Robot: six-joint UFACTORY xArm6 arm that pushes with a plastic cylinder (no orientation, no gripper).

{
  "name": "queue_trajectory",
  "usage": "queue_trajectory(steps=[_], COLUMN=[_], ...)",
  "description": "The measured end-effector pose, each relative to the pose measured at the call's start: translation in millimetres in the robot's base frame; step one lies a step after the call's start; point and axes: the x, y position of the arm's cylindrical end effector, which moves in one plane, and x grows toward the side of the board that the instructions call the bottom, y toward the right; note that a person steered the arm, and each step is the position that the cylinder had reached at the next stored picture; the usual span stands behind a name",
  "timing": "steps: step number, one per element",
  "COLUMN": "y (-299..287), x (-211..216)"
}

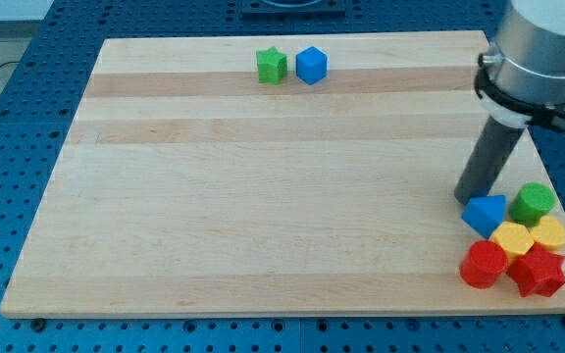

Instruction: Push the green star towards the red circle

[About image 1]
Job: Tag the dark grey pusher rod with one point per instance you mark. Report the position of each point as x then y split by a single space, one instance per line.
490 154

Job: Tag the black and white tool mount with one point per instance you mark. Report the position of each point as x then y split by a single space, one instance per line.
518 98

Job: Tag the green star block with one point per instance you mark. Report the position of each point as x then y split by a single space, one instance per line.
271 65

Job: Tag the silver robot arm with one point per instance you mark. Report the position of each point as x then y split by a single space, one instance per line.
532 35

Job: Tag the red star block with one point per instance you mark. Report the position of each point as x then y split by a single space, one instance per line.
539 272

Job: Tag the green cylinder block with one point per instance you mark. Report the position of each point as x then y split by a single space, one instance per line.
533 201

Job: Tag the blue triangle block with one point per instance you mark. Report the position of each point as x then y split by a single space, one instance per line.
484 214

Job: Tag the yellow hexagon block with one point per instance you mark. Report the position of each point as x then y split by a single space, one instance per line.
515 240

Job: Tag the yellow heart block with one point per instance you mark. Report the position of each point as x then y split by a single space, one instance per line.
549 233

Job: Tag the red cylinder block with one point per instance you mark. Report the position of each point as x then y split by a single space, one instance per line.
483 264

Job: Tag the blue cube block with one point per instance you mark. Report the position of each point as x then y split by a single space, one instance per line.
311 65

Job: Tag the wooden board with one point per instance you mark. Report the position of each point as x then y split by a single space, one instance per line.
188 189

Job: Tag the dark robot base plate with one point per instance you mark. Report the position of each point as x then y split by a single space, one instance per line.
294 8

